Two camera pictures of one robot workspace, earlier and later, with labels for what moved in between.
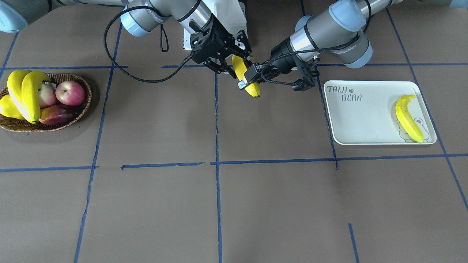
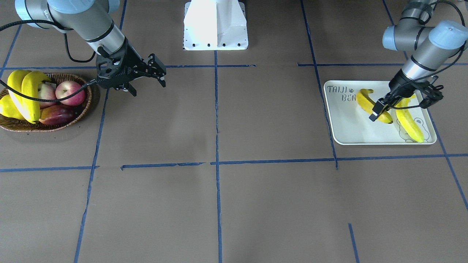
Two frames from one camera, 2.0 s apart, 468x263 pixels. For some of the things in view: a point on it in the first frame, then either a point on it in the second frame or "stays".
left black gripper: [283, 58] to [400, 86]
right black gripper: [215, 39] to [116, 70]
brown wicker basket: [17, 124] stays
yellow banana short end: [240, 68] to [368, 105]
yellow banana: [30, 80] stays
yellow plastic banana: [407, 119] stays
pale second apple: [47, 95] stays
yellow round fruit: [7, 108] stays
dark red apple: [58, 114] stays
